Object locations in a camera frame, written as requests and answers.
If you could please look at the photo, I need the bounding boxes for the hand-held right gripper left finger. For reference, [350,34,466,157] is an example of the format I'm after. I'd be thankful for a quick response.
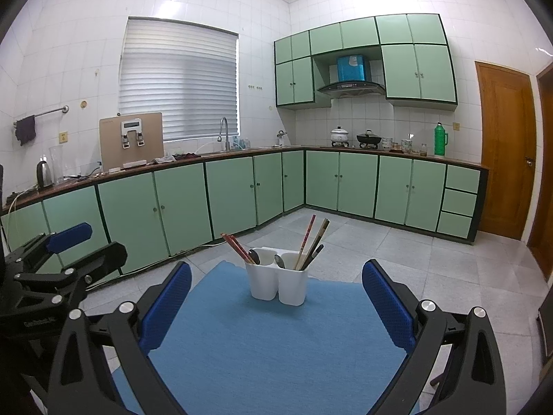
[45,260,193,415]

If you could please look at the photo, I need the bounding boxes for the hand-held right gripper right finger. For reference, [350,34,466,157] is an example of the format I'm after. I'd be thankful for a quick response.
[361,258,508,415]

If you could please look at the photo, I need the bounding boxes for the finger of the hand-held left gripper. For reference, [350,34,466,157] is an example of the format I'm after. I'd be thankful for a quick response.
[51,241,129,308]
[5,222,93,269]

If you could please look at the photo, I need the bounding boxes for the dark handled utensil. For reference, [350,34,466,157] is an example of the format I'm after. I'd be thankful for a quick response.
[302,244,325,271]

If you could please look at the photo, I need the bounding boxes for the red patterned chopstick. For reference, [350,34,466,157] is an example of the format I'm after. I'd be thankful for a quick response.
[221,233,251,265]
[229,234,257,265]

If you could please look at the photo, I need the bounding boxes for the tan wooden chopstick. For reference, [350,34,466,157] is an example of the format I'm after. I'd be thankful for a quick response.
[303,220,331,271]

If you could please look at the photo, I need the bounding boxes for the dark brown chopstick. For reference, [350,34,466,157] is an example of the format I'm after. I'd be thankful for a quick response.
[300,219,327,271]

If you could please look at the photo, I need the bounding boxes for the reddish brown chopstick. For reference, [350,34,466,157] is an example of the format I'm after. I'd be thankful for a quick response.
[295,214,317,270]

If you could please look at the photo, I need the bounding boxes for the white plastic utensil holder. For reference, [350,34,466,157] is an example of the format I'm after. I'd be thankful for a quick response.
[245,246,309,307]

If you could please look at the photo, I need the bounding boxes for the steel electric kettle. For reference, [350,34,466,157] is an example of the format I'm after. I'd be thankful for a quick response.
[36,160,53,188]

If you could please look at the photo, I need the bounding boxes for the clear glass pitcher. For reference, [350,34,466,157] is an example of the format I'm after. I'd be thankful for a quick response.
[49,145,70,180]

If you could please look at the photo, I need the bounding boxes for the green base cabinets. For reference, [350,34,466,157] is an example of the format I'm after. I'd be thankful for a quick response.
[0,146,489,288]

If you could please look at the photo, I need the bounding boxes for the blue mat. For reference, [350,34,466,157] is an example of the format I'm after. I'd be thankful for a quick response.
[110,260,422,415]

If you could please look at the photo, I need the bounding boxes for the brown panel water purifier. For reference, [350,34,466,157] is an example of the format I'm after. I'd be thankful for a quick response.
[99,112,165,171]

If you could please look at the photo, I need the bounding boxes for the dark hanging towel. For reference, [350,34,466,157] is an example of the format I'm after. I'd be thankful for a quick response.
[15,115,36,146]

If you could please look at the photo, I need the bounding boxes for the crumpled cloth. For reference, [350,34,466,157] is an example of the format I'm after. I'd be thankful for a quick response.
[149,152,201,164]

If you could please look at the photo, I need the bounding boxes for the metal towel bar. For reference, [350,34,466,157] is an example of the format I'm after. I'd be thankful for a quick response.
[12,105,70,128]

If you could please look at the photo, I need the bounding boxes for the black wok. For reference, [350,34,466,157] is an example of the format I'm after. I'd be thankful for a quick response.
[356,130,383,148]

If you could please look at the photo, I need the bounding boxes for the metal faucet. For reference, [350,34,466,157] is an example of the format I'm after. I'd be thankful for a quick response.
[217,117,232,152]

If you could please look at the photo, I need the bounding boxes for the green thermos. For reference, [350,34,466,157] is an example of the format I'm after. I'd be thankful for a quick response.
[434,122,450,157]

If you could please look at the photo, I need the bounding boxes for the white window blind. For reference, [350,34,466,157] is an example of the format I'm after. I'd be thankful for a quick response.
[119,17,240,142]

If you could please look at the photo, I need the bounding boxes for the brown wooden door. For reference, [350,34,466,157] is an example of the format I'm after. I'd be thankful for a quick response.
[529,63,553,282]
[475,61,536,240]

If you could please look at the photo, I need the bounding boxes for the range hood with blue cover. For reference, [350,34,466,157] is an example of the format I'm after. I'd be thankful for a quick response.
[317,54,386,98]

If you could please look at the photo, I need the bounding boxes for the white cable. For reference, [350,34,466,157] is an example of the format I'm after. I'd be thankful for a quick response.
[2,190,22,216]

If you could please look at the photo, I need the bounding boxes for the green wall cabinets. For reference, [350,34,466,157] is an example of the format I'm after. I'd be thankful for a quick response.
[274,13,459,112]

